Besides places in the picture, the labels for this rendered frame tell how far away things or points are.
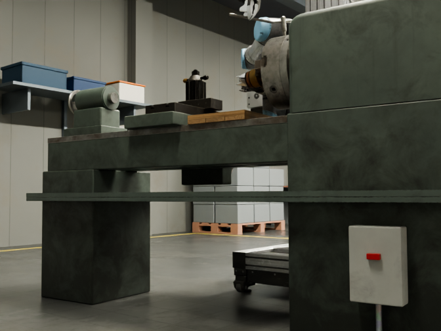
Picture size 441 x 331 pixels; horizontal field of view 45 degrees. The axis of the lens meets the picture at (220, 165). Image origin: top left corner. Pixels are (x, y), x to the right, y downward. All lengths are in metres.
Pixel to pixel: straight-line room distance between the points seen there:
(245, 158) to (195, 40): 6.29
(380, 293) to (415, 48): 0.84
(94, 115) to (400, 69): 1.68
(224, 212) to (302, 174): 5.37
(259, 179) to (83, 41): 3.04
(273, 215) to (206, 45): 2.86
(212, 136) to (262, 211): 5.43
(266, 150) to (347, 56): 0.50
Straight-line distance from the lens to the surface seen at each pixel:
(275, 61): 2.24
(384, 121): 1.96
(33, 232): 6.36
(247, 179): 7.45
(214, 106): 2.63
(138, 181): 3.02
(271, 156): 2.18
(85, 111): 3.04
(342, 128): 2.01
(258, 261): 2.93
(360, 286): 1.92
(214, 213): 7.52
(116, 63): 7.24
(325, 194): 1.93
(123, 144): 2.68
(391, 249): 1.87
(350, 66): 2.04
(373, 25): 2.04
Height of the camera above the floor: 0.55
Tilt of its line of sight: 3 degrees up
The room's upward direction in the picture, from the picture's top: straight up
